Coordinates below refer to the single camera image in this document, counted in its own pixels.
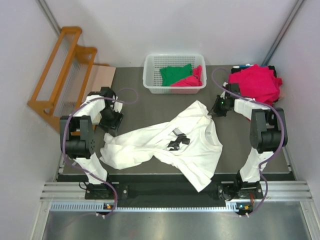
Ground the aluminium frame rail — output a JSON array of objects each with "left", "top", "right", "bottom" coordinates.
[{"left": 40, "top": 181, "right": 313, "bottom": 213}]

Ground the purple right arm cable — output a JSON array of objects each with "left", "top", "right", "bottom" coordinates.
[{"left": 211, "top": 67, "right": 287, "bottom": 217}]

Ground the white plastic laundry basket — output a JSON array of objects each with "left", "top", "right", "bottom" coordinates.
[{"left": 142, "top": 53, "right": 207, "bottom": 94}]

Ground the pink t-shirt in basket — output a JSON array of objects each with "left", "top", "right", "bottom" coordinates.
[{"left": 170, "top": 64, "right": 203, "bottom": 87}]

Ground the green t-shirt in basket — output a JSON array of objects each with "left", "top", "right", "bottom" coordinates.
[{"left": 159, "top": 63, "right": 193, "bottom": 87}]

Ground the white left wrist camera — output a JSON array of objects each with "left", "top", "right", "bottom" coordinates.
[{"left": 111, "top": 96, "right": 123, "bottom": 113}]

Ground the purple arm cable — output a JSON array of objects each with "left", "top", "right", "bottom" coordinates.
[
  {"left": 61, "top": 87, "right": 140, "bottom": 217},
  {"left": 211, "top": 67, "right": 287, "bottom": 217}
]

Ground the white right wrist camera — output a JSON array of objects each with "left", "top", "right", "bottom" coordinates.
[{"left": 220, "top": 82, "right": 231, "bottom": 99}]

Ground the stack of folded pink shirts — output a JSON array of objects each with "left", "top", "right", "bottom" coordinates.
[{"left": 228, "top": 64, "right": 283, "bottom": 106}]

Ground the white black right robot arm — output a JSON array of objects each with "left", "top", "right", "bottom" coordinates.
[{"left": 208, "top": 82, "right": 288, "bottom": 198}]

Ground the brown cardboard sheet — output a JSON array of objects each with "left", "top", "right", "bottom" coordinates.
[{"left": 85, "top": 64, "right": 116, "bottom": 93}]

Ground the orange wooden rack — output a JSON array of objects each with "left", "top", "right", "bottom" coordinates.
[{"left": 27, "top": 26, "right": 97, "bottom": 132}]

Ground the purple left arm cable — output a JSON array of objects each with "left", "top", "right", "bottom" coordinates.
[{"left": 61, "top": 87, "right": 140, "bottom": 217}]

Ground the black folded shirt under stack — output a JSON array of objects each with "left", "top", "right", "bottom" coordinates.
[{"left": 231, "top": 64, "right": 277, "bottom": 78}]

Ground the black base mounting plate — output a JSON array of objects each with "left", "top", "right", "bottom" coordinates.
[{"left": 84, "top": 174, "right": 263, "bottom": 208}]

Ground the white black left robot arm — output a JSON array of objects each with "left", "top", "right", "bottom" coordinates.
[{"left": 59, "top": 87, "right": 124, "bottom": 199}]

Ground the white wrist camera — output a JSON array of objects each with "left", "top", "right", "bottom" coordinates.
[
  {"left": 220, "top": 82, "right": 231, "bottom": 99},
  {"left": 111, "top": 96, "right": 123, "bottom": 113}
]

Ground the white t-shirt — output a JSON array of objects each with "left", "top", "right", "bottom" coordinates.
[{"left": 100, "top": 100, "right": 223, "bottom": 192}]

